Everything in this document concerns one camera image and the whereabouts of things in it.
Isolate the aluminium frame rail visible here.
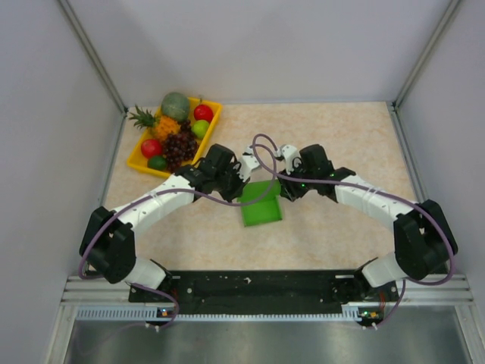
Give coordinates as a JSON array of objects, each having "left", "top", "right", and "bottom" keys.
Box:
[{"left": 61, "top": 275, "right": 474, "bottom": 306}]

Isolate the green melon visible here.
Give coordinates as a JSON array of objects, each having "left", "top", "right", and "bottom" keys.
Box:
[{"left": 161, "top": 92, "right": 190, "bottom": 123}]

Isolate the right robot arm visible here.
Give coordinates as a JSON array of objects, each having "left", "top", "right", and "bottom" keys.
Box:
[{"left": 277, "top": 144, "right": 458, "bottom": 300}]

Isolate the green apple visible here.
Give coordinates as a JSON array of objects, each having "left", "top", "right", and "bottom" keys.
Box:
[{"left": 191, "top": 120, "right": 210, "bottom": 140}]

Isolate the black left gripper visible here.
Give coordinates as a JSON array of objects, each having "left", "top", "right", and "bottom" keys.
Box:
[{"left": 214, "top": 162, "right": 250, "bottom": 204}]

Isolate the white slotted cable duct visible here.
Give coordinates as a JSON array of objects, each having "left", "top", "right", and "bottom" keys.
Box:
[{"left": 76, "top": 306, "right": 380, "bottom": 322}]

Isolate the green lime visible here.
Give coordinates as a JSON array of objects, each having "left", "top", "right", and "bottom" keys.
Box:
[{"left": 147, "top": 155, "right": 167, "bottom": 171}]

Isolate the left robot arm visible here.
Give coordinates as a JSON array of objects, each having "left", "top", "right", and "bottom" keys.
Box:
[{"left": 80, "top": 144, "right": 258, "bottom": 301}]

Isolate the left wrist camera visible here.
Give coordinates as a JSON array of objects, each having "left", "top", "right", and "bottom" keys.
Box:
[{"left": 238, "top": 146, "right": 261, "bottom": 183}]

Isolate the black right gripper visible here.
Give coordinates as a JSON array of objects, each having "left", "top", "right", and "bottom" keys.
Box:
[{"left": 277, "top": 159, "right": 318, "bottom": 202}]

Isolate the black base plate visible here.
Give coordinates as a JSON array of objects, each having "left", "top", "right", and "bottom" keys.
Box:
[{"left": 128, "top": 269, "right": 399, "bottom": 315}]

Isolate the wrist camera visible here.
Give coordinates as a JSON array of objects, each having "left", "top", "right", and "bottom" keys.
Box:
[
  {"left": 238, "top": 146, "right": 261, "bottom": 183},
  {"left": 275, "top": 144, "right": 302, "bottom": 174}
]

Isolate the red pomegranate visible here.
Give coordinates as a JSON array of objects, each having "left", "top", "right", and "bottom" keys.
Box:
[{"left": 140, "top": 139, "right": 163, "bottom": 159}]

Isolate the pineapple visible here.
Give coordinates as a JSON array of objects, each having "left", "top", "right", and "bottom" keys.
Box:
[{"left": 129, "top": 105, "right": 180, "bottom": 142}]

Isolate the green paper box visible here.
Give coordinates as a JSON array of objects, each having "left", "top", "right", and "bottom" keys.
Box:
[{"left": 238, "top": 180, "right": 283, "bottom": 227}]

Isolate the yellow plastic tray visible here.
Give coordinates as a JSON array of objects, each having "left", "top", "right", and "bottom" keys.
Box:
[{"left": 127, "top": 92, "right": 223, "bottom": 178}]

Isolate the red apple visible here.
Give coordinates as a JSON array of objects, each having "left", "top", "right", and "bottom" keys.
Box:
[{"left": 193, "top": 104, "right": 214, "bottom": 123}]

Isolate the purple grape bunch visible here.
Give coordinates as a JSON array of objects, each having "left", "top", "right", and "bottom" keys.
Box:
[{"left": 163, "top": 120, "right": 199, "bottom": 172}]

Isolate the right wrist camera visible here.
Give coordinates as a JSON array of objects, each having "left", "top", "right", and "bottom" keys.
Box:
[{"left": 275, "top": 144, "right": 302, "bottom": 174}]

